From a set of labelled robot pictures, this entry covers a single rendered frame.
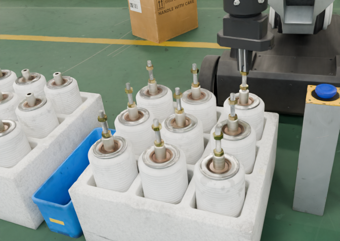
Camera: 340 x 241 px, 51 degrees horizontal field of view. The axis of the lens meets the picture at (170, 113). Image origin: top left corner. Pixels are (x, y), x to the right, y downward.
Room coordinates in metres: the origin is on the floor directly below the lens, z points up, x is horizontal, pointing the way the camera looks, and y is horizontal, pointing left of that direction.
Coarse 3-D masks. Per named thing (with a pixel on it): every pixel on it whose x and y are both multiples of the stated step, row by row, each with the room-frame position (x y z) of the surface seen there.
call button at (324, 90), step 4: (320, 84) 0.62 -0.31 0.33; (324, 84) 0.62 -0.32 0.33; (328, 84) 0.61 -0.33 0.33; (316, 88) 0.61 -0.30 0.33; (320, 88) 0.60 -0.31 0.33; (324, 88) 0.60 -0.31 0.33; (328, 88) 0.60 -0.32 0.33; (332, 88) 0.60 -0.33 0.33; (316, 92) 0.60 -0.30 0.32; (320, 92) 0.59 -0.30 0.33; (324, 92) 0.59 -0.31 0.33; (328, 92) 0.58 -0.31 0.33; (332, 92) 0.58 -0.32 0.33; (320, 96) 0.59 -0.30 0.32; (324, 96) 0.59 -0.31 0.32; (328, 96) 0.58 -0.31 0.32; (332, 96) 0.59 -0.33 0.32
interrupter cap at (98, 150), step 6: (114, 138) 0.62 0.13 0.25; (120, 138) 0.62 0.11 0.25; (96, 144) 0.61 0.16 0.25; (102, 144) 0.61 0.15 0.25; (114, 144) 0.61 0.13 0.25; (120, 144) 0.60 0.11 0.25; (126, 144) 0.60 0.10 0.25; (96, 150) 0.59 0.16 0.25; (102, 150) 0.59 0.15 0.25; (114, 150) 0.58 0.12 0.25; (120, 150) 0.58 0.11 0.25; (96, 156) 0.57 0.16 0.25; (102, 156) 0.56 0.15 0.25; (108, 156) 0.56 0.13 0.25; (114, 156) 0.56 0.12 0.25
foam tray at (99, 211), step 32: (256, 160) 0.58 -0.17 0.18; (96, 192) 0.54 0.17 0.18; (128, 192) 0.53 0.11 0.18; (192, 192) 0.51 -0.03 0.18; (256, 192) 0.49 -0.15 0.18; (96, 224) 0.54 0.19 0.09; (128, 224) 0.50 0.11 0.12; (160, 224) 0.47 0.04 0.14; (192, 224) 0.44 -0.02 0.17; (224, 224) 0.42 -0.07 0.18; (256, 224) 0.44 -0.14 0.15
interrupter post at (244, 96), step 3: (240, 90) 0.72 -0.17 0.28; (246, 90) 0.71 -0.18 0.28; (240, 93) 0.71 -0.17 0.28; (243, 93) 0.70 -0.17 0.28; (246, 93) 0.70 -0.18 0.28; (240, 96) 0.71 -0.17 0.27; (243, 96) 0.70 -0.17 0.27; (246, 96) 0.70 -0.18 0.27; (240, 99) 0.71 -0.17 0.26; (243, 99) 0.70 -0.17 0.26; (246, 99) 0.70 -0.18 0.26; (240, 102) 0.71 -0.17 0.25; (243, 102) 0.70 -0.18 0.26; (246, 102) 0.70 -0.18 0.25
